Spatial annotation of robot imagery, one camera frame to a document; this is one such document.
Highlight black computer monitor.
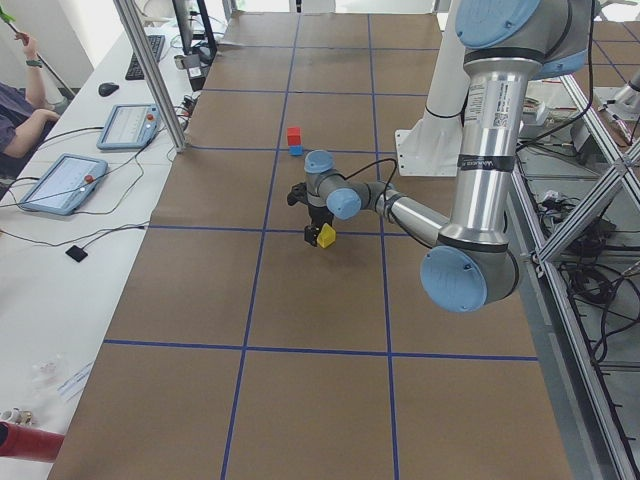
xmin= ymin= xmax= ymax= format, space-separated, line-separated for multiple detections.
xmin=172 ymin=0 xmax=217 ymax=65

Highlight black keyboard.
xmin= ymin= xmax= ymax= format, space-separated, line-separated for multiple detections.
xmin=124 ymin=34 xmax=166 ymax=82

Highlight small black square pad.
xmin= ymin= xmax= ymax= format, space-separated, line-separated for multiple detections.
xmin=65 ymin=245 xmax=88 ymax=263

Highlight near teach pendant tablet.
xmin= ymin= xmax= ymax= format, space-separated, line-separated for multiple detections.
xmin=18 ymin=154 xmax=108 ymax=216

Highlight far teach pendant tablet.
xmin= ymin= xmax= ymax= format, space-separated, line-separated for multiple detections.
xmin=96 ymin=104 xmax=160 ymax=151

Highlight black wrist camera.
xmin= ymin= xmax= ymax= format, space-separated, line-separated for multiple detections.
xmin=286 ymin=182 xmax=308 ymax=206

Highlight aluminium frame post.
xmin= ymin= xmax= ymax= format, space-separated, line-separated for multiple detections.
xmin=114 ymin=0 xmax=186 ymax=153

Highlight red foam cube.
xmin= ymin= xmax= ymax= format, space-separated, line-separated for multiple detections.
xmin=286 ymin=126 xmax=302 ymax=147

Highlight red fire extinguisher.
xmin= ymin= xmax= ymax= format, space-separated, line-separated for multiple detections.
xmin=1 ymin=422 xmax=65 ymax=463

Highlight black computer mouse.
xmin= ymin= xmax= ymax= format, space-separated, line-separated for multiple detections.
xmin=98 ymin=82 xmax=120 ymax=98

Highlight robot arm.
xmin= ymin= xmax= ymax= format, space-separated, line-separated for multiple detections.
xmin=287 ymin=1 xmax=595 ymax=313

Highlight person in dark shirt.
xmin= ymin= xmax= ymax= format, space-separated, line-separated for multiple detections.
xmin=1 ymin=32 xmax=60 ymax=179

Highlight blue foam cube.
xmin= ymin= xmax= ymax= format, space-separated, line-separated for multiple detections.
xmin=289 ymin=145 xmax=303 ymax=156

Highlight teach pendant tablet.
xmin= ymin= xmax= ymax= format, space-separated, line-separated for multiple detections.
xmin=18 ymin=154 xmax=108 ymax=216
xmin=96 ymin=104 xmax=160 ymax=151

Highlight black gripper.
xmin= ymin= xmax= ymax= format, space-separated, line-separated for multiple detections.
xmin=304 ymin=204 xmax=334 ymax=246

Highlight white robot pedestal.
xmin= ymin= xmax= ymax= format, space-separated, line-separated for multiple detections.
xmin=395 ymin=1 xmax=470 ymax=177

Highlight yellow foam cube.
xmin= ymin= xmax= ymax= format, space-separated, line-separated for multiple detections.
xmin=316 ymin=223 xmax=337 ymax=249

